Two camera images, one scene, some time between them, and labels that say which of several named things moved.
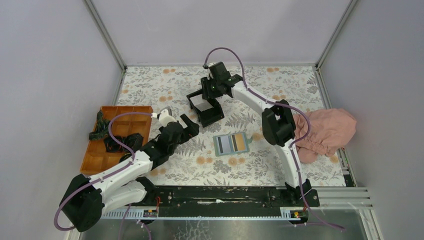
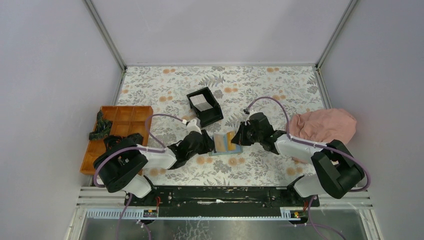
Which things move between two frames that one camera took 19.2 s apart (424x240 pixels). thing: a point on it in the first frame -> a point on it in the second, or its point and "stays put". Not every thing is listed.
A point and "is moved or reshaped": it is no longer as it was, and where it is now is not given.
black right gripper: (207, 94) -> (239, 138)
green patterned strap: (102, 128) stays put
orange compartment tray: (122, 121) stays put
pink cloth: (331, 130) stays put
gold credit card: (238, 142) is moved or reshaped
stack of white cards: (202, 104) stays put
